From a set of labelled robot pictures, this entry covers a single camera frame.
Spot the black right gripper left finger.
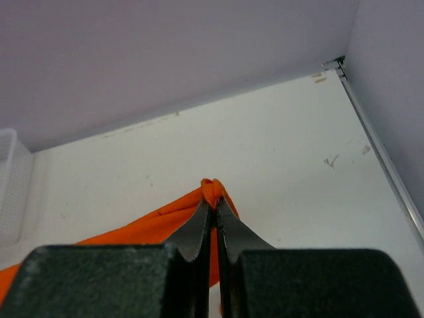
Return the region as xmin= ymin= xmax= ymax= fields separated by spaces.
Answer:
xmin=1 ymin=201 xmax=212 ymax=317

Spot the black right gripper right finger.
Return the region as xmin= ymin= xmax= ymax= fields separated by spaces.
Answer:
xmin=216 ymin=199 xmax=420 ymax=317

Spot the orange t shirt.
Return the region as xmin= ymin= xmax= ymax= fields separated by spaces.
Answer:
xmin=1 ymin=179 xmax=239 ymax=305

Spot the white plastic basket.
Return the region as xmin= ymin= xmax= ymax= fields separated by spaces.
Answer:
xmin=1 ymin=129 xmax=34 ymax=247

